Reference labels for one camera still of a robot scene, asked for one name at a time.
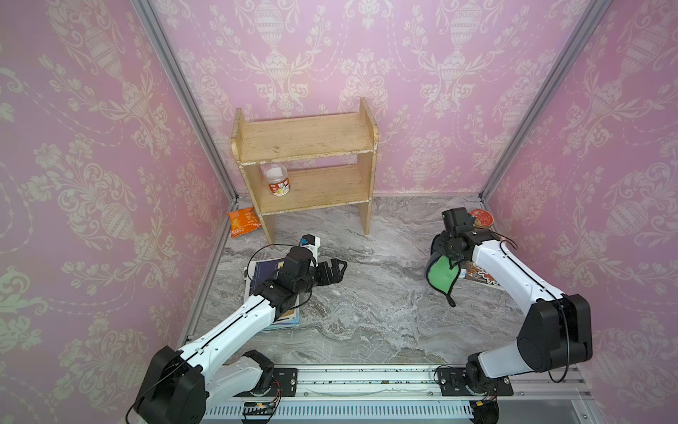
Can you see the white book blue swirl cover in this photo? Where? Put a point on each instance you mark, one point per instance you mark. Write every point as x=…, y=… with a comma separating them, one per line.
x=290, y=319

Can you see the dark purple book yellow label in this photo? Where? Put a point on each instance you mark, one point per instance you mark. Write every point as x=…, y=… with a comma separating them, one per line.
x=258, y=272

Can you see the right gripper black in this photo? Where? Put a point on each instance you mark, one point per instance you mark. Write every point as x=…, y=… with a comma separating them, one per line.
x=439, y=246

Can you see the white plastic jar red label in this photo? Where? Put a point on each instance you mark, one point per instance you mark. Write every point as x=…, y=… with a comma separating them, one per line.
x=277, y=177

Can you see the wooden two-tier shelf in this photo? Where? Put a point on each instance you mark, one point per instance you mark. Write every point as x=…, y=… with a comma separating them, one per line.
x=254, y=144

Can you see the green cloth with black trim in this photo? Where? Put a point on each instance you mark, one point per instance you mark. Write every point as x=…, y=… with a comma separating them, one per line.
x=442, y=274

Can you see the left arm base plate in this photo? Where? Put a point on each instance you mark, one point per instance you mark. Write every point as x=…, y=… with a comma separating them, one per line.
x=279, y=379

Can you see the red illustrated Chinese book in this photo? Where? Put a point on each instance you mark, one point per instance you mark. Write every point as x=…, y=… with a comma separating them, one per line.
x=472, y=273

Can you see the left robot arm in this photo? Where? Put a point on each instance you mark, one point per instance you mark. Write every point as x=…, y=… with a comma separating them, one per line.
x=180, y=386

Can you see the orange snack packet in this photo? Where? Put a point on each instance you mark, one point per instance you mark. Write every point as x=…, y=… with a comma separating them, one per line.
x=244, y=221

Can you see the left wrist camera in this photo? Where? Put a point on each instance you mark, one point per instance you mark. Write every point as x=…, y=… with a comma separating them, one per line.
x=311, y=243

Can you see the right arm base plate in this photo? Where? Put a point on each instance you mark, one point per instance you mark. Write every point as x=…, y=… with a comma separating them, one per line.
x=457, y=382

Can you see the red round tin can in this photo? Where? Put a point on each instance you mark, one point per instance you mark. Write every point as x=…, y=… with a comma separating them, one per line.
x=482, y=219

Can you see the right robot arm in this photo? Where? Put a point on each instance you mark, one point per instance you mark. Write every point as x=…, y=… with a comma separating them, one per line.
x=556, y=332

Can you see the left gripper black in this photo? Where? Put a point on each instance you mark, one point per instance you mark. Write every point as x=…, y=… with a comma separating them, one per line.
x=337, y=276

